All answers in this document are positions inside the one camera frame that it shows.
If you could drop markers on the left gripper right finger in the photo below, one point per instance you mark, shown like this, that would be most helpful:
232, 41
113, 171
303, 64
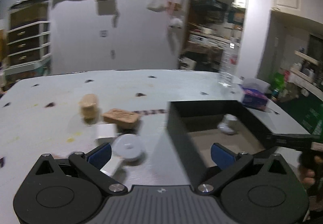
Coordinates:
231, 165

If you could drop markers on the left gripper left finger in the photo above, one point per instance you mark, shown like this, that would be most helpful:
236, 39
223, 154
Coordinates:
89, 166

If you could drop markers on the black cardboard box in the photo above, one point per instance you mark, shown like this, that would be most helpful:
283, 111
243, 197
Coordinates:
195, 125

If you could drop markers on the white usb charger cube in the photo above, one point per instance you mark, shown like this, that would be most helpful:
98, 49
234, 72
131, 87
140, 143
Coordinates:
106, 133

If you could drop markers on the white round tape measure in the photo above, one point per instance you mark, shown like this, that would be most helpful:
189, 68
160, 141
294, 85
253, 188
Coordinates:
128, 147

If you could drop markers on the brown carved wooden block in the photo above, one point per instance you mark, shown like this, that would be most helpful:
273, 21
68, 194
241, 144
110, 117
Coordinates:
122, 118

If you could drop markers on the person's right hand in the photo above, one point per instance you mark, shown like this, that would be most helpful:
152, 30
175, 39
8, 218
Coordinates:
309, 163

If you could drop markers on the white suction knob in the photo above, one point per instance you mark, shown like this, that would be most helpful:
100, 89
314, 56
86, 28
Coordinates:
227, 125

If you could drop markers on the purple floral tissue box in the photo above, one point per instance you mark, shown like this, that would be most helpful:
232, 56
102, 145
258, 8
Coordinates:
253, 94

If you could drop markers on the clear plastic water bottle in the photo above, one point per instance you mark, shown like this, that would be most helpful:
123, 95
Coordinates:
228, 64

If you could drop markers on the white drawer cabinet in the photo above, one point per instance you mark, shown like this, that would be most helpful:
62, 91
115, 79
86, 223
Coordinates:
28, 40

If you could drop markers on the white plush sheep toy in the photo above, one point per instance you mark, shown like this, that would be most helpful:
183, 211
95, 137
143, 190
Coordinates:
175, 23

